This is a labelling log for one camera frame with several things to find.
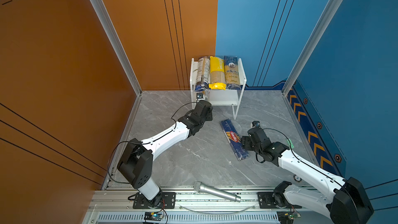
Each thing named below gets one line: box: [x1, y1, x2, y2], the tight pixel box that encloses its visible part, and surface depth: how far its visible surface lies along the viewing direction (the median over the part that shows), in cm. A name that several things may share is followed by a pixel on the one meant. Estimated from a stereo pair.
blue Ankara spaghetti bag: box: [223, 55, 241, 91], surface depth 81 cm
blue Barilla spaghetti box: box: [220, 118, 250, 162], surface depth 93 cm
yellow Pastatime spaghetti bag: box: [208, 56, 227, 91], surface depth 81 cm
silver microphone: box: [193, 181, 242, 203], surface depth 75 cm
